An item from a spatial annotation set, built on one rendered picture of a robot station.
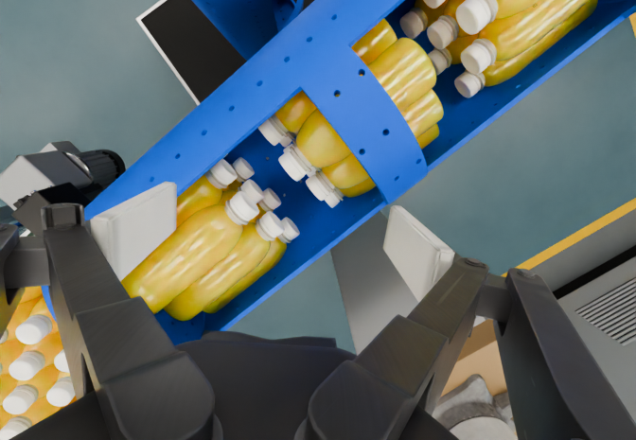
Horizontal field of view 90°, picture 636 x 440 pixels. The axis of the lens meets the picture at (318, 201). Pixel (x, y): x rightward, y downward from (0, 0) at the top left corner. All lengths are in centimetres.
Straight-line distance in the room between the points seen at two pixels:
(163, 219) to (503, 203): 188
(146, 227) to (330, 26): 29
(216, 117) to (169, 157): 7
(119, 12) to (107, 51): 17
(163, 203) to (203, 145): 21
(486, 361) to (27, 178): 104
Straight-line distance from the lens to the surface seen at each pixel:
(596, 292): 229
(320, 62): 37
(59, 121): 191
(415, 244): 16
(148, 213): 17
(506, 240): 206
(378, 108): 35
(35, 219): 76
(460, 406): 81
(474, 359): 79
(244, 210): 42
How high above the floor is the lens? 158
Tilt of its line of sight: 75 degrees down
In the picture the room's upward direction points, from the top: 166 degrees clockwise
